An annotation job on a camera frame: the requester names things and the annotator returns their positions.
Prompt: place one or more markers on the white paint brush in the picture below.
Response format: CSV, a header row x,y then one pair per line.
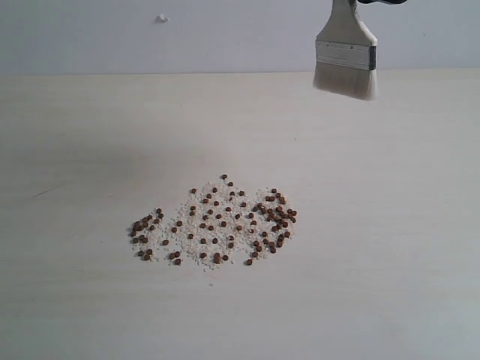
x,y
346,54

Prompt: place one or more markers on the brown beans and white crumbs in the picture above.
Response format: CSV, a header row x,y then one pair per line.
x,y
219,228

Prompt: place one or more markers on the small white wall plug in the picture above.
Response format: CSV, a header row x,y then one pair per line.
x,y
161,18

